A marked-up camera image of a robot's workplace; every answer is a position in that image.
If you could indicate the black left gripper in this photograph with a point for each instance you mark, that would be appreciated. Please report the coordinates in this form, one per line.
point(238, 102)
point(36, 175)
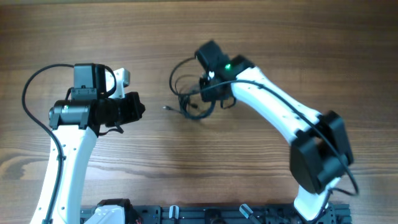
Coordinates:
point(135, 108)

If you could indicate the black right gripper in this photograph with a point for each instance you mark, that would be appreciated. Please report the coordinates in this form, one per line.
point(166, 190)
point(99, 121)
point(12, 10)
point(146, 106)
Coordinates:
point(208, 88)

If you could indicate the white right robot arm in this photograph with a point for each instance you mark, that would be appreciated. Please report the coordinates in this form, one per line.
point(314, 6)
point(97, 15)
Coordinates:
point(320, 153)

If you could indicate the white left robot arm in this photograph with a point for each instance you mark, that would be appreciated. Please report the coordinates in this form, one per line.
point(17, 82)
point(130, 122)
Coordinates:
point(97, 98)

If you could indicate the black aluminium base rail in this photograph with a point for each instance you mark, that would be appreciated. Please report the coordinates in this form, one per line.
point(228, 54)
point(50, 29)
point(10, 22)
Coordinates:
point(275, 213)

